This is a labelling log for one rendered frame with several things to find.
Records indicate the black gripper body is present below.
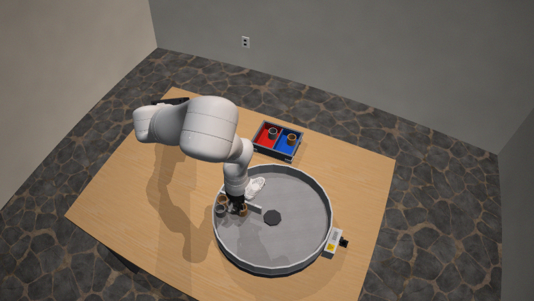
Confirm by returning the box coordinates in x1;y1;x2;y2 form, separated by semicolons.
225;190;245;206

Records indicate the grey round turntable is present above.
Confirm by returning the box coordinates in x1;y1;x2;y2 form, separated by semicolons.
212;163;348;279

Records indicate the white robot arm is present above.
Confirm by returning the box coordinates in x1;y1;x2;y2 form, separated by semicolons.
133;95;265;202

